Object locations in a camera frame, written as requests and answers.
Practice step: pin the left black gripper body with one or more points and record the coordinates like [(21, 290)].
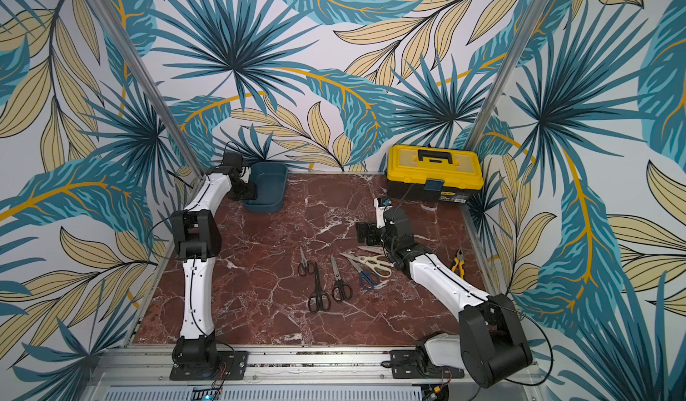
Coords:
[(243, 191)]

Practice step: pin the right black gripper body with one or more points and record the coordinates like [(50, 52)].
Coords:
[(367, 233)]

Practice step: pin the teal plastic storage box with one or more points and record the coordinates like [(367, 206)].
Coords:
[(271, 181)]

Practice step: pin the blue handled scissors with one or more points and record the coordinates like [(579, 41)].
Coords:
[(368, 280)]

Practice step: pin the medium black scissors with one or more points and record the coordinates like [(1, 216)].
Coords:
[(341, 291)]

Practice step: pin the small black scissors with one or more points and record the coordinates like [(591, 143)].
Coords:
[(305, 267)]

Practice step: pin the large black scissors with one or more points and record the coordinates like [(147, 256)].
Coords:
[(319, 300)]

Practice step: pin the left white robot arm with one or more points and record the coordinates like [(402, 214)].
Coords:
[(197, 243)]

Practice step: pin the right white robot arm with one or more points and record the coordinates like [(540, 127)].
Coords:
[(491, 345)]

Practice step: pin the yellow black toolbox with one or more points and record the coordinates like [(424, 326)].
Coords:
[(432, 174)]

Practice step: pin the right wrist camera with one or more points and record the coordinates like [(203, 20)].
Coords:
[(380, 205)]

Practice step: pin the yellow handled pliers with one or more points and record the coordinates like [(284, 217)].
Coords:
[(458, 264)]

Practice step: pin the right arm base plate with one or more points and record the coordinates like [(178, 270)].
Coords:
[(413, 364)]

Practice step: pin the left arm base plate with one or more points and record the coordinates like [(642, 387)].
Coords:
[(224, 365)]

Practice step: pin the aluminium front rail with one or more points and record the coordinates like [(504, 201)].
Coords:
[(292, 373)]

